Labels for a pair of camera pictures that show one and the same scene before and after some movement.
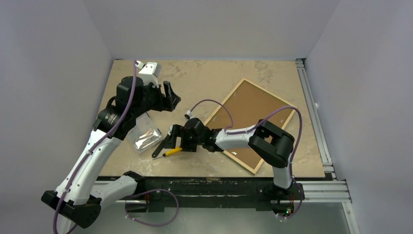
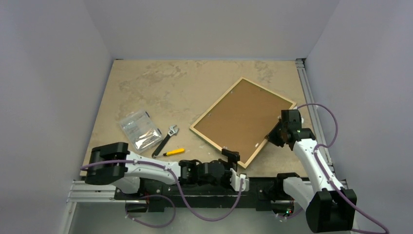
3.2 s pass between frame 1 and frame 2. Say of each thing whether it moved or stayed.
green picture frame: stayed
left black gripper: moved
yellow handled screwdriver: stayed
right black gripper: moved
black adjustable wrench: stayed
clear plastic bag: stayed
